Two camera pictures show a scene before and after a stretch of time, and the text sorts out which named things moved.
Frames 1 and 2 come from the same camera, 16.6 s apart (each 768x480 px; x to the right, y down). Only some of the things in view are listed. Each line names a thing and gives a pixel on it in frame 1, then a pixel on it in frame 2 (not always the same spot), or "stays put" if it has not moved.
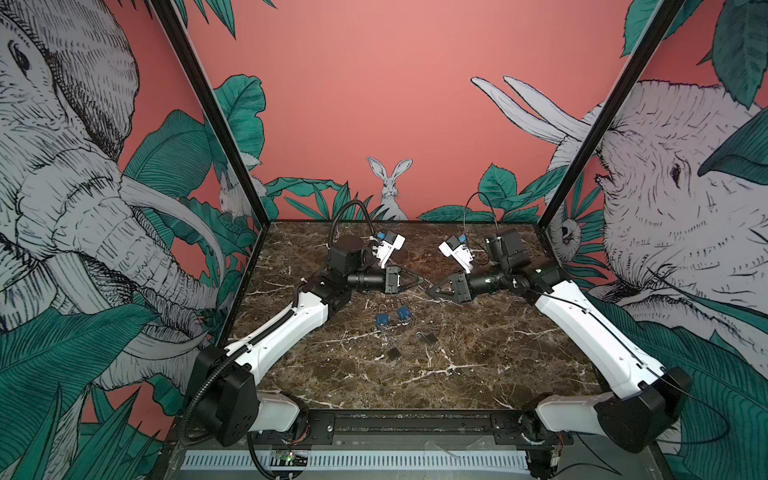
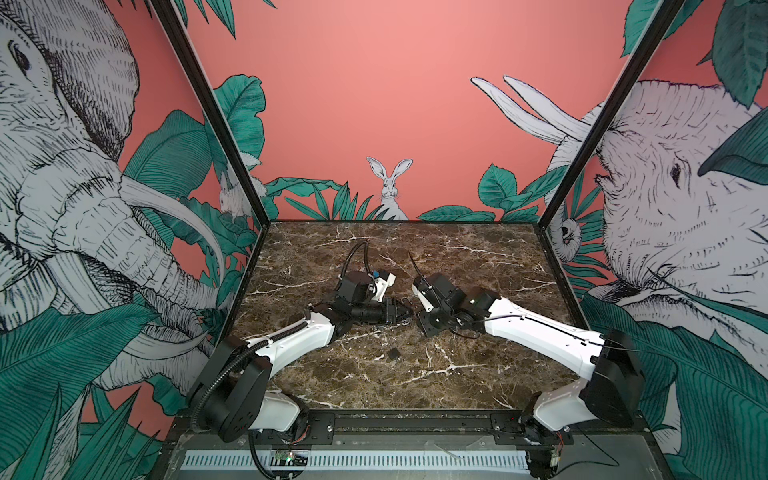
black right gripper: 463,291 to 425,324
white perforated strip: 469,462 stays put
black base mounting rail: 412,426 stays put
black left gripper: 392,280 to 389,311
